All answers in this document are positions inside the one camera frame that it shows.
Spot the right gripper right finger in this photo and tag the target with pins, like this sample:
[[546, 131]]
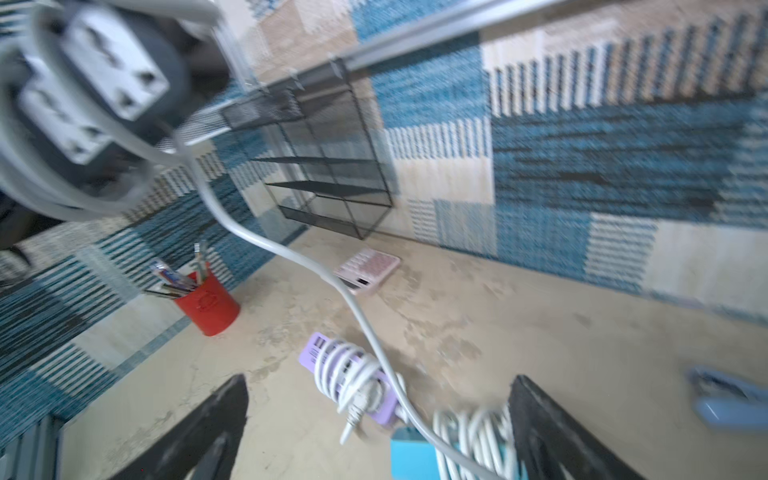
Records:
[[551, 444]]

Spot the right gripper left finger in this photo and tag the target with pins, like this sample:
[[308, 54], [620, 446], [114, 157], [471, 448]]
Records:
[[203, 445]]

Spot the black power strip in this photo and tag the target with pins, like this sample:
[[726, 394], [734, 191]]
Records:
[[89, 89]]

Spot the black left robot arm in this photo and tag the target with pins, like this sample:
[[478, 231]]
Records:
[[16, 222]]

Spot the red pen cup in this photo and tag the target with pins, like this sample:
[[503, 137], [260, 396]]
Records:
[[210, 306]]

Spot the pink calculator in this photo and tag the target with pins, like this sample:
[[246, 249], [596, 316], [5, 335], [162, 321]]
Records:
[[367, 270]]

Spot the teal power strip with cord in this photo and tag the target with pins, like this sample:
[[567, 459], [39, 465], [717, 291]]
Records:
[[484, 435]]

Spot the purple power strip with cord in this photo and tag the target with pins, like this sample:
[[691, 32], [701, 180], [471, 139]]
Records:
[[354, 381]]

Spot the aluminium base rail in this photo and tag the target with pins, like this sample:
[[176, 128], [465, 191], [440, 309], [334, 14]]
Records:
[[34, 454]]

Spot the black wire mesh shelf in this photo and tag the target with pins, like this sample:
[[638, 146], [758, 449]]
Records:
[[313, 153]]

